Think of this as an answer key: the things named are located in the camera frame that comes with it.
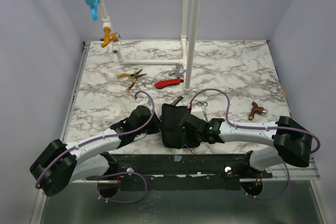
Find black fabric tool case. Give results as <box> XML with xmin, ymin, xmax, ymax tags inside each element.
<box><xmin>161</xmin><ymin>103</ymin><xmax>201</xmax><ymax>149</ymax></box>

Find silver thinning scissors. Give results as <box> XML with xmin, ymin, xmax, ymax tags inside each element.
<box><xmin>197</xmin><ymin>101</ymin><xmax>208</xmax><ymax>122</ymax></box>

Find silver hair scissors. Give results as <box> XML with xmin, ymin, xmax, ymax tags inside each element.
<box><xmin>182</xmin><ymin>144</ymin><xmax>194</xmax><ymax>152</ymax></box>

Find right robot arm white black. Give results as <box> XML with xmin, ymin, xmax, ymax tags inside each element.
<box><xmin>179</xmin><ymin>115</ymin><xmax>313</xmax><ymax>178</ymax></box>

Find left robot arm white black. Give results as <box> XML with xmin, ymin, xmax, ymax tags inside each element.
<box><xmin>29</xmin><ymin>105</ymin><xmax>162</xmax><ymax>197</ymax></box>

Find black hair comb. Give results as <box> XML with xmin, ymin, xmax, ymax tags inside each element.
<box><xmin>171</xmin><ymin>96</ymin><xmax>183</xmax><ymax>106</ymax></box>

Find red utility knife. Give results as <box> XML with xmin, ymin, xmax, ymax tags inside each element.
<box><xmin>154</xmin><ymin>78</ymin><xmax>184</xmax><ymax>89</ymax></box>

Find brown faucet tap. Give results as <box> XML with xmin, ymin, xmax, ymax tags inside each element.
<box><xmin>248</xmin><ymin>101</ymin><xmax>268</xmax><ymax>121</ymax></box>

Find orange faucet tap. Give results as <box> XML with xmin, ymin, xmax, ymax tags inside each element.
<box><xmin>101</xmin><ymin>27</ymin><xmax>120</xmax><ymax>48</ymax></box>

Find blue faucet tap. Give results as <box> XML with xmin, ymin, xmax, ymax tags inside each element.
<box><xmin>84</xmin><ymin>0</ymin><xmax>100</xmax><ymax>21</ymax></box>

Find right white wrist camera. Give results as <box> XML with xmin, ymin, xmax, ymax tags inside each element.
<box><xmin>191</xmin><ymin>105</ymin><xmax>205</xmax><ymax>120</ymax></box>

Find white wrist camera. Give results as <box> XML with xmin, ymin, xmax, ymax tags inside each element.
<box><xmin>191</xmin><ymin>105</ymin><xmax>205</xmax><ymax>120</ymax></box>
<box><xmin>136</xmin><ymin>98</ymin><xmax>152</xmax><ymax>109</ymax></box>

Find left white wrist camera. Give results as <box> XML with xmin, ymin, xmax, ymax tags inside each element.
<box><xmin>136</xmin><ymin>98</ymin><xmax>152</xmax><ymax>109</ymax></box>

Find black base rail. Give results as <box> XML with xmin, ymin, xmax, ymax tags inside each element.
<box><xmin>70</xmin><ymin>153</ymin><xmax>269</xmax><ymax>191</ymax></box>

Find yellow handled pliers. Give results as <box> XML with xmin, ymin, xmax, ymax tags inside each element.
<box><xmin>117</xmin><ymin>69</ymin><xmax>146</xmax><ymax>90</ymax></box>

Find white PVC pipe frame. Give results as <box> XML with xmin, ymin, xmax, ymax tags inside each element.
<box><xmin>98</xmin><ymin>0</ymin><xmax>201</xmax><ymax>94</ymax></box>

